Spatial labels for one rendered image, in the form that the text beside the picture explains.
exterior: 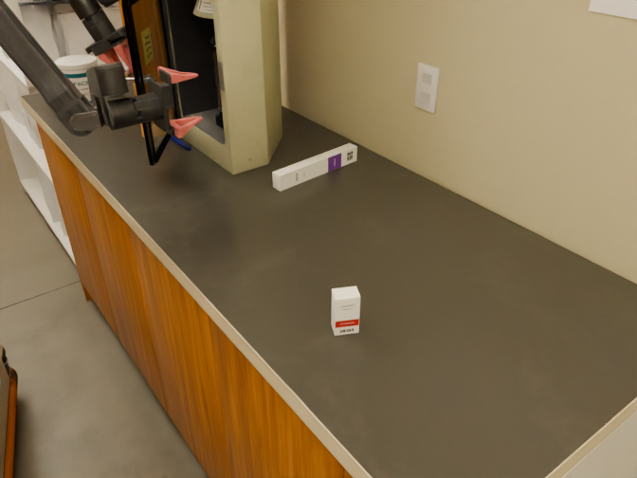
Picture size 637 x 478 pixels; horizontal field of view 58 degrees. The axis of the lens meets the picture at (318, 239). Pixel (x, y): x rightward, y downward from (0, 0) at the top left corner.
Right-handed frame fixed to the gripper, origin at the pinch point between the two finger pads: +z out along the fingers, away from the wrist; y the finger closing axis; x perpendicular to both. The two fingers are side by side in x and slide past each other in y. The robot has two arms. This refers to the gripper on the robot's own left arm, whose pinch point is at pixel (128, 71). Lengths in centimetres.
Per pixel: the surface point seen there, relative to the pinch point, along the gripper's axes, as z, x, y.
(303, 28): 18, -44, -38
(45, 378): 84, -14, 103
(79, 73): -1, -46, 34
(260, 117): 24.8, -1.4, -23.1
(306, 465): 62, 77, -19
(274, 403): 53, 69, -17
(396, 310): 50, 60, -43
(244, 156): 31.4, 1.9, -15.0
